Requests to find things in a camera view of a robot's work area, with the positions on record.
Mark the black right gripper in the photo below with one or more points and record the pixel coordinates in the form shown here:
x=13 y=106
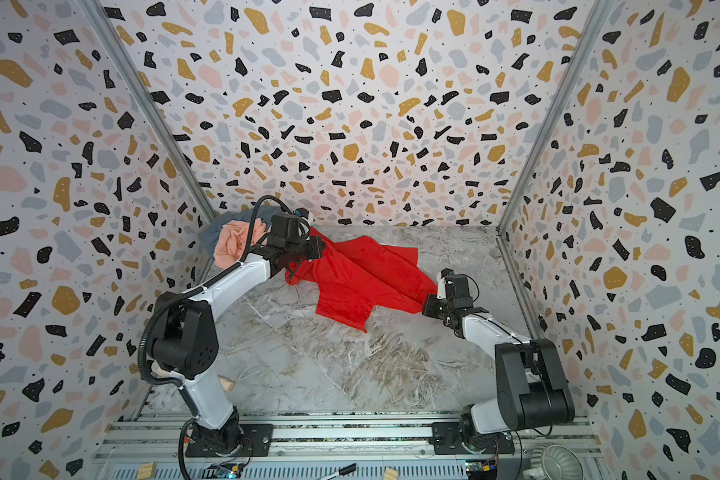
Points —
x=435 y=306

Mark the grey t shirt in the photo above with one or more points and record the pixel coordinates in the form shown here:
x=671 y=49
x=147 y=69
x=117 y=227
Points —
x=209 y=237

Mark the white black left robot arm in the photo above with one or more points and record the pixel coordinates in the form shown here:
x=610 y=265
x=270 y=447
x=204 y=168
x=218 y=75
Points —
x=179 y=344

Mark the small wooden block left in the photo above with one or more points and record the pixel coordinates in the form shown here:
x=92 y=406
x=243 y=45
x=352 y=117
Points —
x=146 y=471

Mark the green circuit board left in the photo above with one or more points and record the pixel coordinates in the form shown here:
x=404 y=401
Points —
x=224 y=471

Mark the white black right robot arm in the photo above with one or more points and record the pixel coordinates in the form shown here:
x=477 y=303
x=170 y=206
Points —
x=531 y=389

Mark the circuit board right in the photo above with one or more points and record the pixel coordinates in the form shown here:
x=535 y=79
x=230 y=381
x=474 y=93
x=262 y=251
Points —
x=481 y=470

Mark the small wooden block right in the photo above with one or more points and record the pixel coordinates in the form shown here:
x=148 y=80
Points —
x=390 y=474

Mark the small wooden block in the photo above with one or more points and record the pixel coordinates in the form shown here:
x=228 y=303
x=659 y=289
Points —
x=146 y=471
x=390 y=474

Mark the pink t shirt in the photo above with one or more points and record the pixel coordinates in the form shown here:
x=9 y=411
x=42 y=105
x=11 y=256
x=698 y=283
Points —
x=231 y=243

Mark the white fan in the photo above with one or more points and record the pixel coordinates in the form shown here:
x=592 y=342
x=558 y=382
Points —
x=554 y=462

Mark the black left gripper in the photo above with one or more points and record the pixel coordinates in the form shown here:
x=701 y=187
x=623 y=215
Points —
x=314 y=242

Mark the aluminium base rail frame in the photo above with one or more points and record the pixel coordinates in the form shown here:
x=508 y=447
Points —
x=309 y=445

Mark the beige wooden handle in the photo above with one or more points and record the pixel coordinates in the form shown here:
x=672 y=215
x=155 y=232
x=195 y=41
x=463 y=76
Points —
x=227 y=384

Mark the red t shirt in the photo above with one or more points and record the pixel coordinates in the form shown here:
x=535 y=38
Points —
x=357 y=275

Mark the black marker pen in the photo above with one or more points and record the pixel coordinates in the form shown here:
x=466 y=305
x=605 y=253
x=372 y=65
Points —
x=339 y=472

